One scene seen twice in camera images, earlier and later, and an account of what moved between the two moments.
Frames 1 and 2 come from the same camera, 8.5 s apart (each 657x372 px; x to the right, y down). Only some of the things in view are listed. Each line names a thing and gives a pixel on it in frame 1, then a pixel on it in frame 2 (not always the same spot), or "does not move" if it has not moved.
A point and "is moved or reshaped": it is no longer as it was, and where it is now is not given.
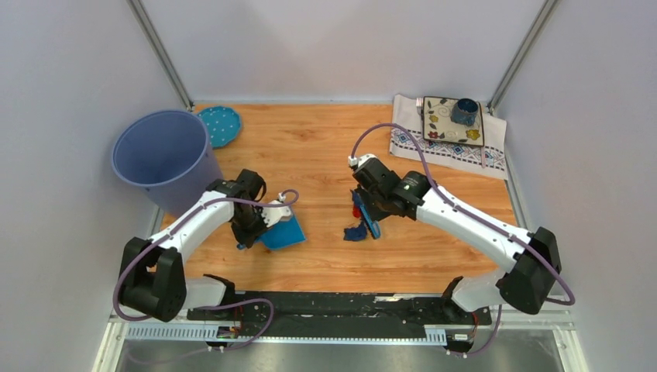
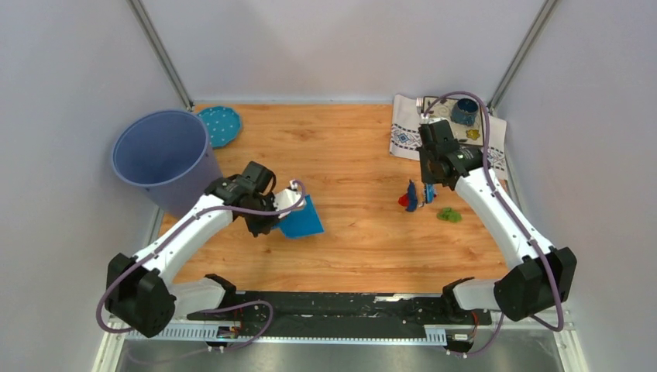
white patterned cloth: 489,160 does not move
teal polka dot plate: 224,124 does not move
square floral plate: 438,125 does not move
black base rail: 339,315 does not move
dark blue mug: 464,111 does not move
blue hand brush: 371,225 is moved or reshaped
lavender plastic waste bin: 170,153 does not move
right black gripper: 376,216 to 426,177
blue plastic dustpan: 286,231 to 301,222
